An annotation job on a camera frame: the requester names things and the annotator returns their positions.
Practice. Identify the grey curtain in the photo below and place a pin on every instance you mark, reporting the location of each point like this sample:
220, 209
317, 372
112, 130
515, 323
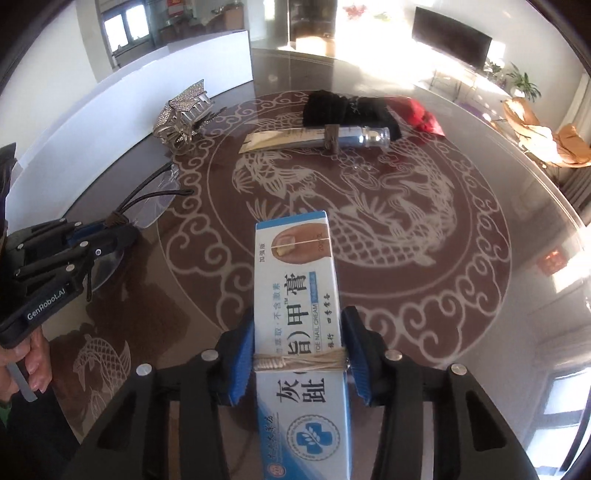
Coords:
579, 184

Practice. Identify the red cloth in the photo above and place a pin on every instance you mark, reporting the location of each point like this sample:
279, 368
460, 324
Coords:
425, 117

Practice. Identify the black knitted cloth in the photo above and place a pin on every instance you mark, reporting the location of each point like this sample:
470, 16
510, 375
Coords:
337, 108

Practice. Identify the window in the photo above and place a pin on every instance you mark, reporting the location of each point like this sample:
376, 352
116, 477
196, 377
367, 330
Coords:
124, 25

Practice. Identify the small glass bottle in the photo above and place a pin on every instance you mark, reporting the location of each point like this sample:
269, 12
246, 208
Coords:
374, 136

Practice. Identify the person's left hand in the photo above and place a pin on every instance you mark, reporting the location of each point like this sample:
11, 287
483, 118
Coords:
39, 369

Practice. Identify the brown cardboard box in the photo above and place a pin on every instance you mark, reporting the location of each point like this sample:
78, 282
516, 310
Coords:
311, 45

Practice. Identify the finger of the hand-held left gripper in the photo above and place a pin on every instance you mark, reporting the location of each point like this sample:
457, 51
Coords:
87, 230
106, 249

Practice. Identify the orange lounge chair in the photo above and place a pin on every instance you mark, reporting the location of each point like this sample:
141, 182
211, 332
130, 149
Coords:
572, 147

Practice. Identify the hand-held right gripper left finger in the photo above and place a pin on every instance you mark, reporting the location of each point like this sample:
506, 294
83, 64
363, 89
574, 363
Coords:
242, 369

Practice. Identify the beige ointment tube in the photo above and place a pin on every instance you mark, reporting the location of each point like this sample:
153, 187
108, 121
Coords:
277, 138

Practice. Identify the green potted plant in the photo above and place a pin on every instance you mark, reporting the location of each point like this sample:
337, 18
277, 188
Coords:
381, 15

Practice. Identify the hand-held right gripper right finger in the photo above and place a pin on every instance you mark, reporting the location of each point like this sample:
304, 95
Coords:
355, 369

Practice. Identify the rimless eyeglasses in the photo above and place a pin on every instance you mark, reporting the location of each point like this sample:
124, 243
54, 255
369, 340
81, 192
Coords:
154, 205

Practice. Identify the rhinestone hair clip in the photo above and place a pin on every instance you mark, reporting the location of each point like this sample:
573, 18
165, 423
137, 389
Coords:
182, 106

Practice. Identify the blue and white medicine box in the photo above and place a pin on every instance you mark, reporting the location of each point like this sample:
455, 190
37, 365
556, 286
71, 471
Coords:
300, 300

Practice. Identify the black television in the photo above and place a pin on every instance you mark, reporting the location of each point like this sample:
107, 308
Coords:
450, 34

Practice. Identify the large leafy potted plant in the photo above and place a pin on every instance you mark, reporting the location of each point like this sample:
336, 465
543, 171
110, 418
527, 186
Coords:
524, 81

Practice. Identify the red flower bouquet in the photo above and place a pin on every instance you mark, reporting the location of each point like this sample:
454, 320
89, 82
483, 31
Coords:
353, 9

